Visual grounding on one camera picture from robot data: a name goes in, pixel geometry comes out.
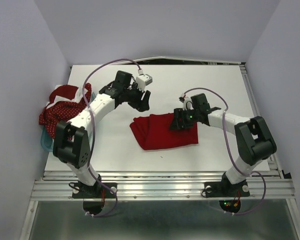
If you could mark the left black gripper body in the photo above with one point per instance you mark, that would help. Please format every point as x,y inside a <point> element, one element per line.
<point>133,94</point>

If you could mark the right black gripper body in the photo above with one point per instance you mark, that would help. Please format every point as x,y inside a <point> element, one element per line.
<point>188,117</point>

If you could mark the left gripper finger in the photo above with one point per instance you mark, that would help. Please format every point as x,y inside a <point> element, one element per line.
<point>143,106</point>
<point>146,97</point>

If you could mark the plain red skirt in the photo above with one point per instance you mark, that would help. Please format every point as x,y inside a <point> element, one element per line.
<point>153,133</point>

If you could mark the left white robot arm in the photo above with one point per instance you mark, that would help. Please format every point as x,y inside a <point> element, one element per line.
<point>74,139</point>

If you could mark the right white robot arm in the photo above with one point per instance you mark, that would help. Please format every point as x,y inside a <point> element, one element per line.
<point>254,140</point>

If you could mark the red polka dot skirt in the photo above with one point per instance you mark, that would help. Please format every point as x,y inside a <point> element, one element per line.
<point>60,112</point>

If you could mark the teal plastic basket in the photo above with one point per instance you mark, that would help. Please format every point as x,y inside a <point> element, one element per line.
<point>45,142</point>

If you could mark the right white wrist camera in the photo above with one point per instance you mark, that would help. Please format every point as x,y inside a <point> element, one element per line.
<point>186,102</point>

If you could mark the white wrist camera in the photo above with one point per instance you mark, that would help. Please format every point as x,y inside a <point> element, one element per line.
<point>142,81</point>
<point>186,102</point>

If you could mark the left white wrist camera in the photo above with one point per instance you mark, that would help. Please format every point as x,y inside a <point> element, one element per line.
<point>142,81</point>

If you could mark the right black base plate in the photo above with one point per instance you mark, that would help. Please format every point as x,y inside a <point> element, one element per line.
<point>216,189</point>

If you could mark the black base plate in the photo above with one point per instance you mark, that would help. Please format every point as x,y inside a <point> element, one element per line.
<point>107,191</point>
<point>216,189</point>

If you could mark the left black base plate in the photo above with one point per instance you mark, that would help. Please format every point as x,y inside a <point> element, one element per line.
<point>107,191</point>

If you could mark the aluminium frame rail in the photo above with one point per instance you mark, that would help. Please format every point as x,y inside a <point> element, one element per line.
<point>159,193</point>

